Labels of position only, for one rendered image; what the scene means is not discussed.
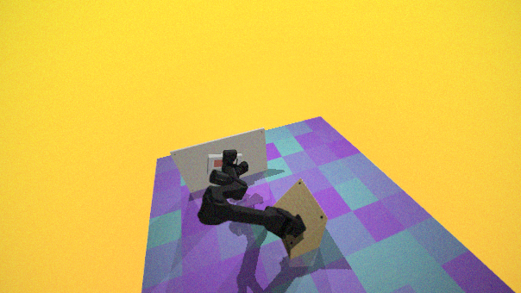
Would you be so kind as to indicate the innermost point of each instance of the white picture frame with red picture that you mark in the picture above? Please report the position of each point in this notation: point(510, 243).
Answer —
point(215, 161)

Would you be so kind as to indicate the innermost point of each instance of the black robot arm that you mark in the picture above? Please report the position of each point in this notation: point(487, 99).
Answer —
point(215, 209)

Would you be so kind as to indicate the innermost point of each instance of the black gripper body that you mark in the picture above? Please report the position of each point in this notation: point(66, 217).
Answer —
point(229, 156)

